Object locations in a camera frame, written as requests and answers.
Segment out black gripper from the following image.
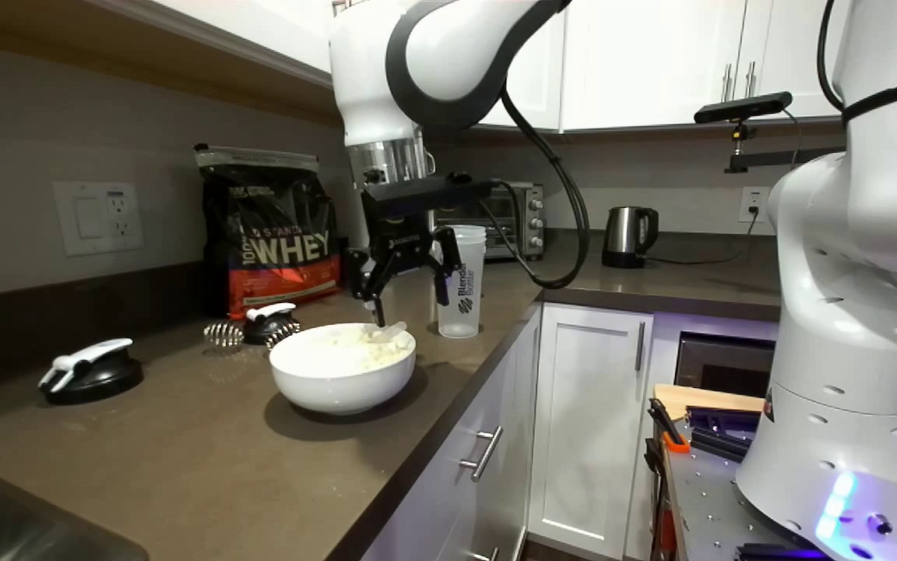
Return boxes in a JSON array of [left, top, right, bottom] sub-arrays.
[[350, 179, 463, 327]]

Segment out white bowl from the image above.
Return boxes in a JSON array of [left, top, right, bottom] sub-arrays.
[[265, 319, 419, 420]]

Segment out translucent shaker bottle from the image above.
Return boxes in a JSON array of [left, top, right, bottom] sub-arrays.
[[432, 221, 493, 344]]

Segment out pale protein powder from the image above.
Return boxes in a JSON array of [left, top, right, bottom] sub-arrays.
[[290, 321, 417, 374]]

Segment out silver toaster oven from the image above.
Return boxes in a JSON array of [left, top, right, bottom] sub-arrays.
[[429, 179, 551, 265]]

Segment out black whey protein bag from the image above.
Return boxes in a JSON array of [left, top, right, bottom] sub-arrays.
[[194, 144, 345, 323]]

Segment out steel electric kettle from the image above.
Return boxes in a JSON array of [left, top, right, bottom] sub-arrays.
[[597, 204, 662, 272]]

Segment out white lower cabinets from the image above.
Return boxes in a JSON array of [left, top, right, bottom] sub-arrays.
[[356, 295, 683, 561]]

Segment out wooden board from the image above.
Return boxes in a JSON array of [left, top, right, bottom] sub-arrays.
[[650, 379, 770, 420]]

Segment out white corner upper cabinets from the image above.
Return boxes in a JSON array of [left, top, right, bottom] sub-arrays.
[[476, 0, 859, 136]]

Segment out white upper cabinet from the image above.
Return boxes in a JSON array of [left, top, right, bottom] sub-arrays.
[[0, 0, 340, 117]]

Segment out stainless steel sink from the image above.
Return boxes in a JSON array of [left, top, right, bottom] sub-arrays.
[[0, 451, 152, 561]]

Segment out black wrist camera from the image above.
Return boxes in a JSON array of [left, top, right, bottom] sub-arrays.
[[425, 171, 505, 213]]

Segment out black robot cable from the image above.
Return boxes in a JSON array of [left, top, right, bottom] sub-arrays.
[[474, 88, 595, 294]]

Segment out wire whisk ball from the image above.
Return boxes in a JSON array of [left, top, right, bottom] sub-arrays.
[[198, 319, 248, 352]]

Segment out vertical silver door handle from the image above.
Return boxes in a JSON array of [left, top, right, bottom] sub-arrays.
[[631, 319, 650, 376]]

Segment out orange handled black clamp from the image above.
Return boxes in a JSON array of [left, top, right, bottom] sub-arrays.
[[643, 397, 693, 458]]

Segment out white wall outlet plate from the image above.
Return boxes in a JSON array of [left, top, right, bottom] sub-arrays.
[[51, 179, 146, 258]]

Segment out small white wall outlet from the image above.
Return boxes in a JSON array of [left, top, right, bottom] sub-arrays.
[[739, 184, 774, 223]]

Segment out black camera on stand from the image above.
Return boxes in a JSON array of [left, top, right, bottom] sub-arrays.
[[691, 88, 797, 179]]

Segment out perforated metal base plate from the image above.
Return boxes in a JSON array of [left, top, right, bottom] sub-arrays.
[[662, 443, 897, 561]]

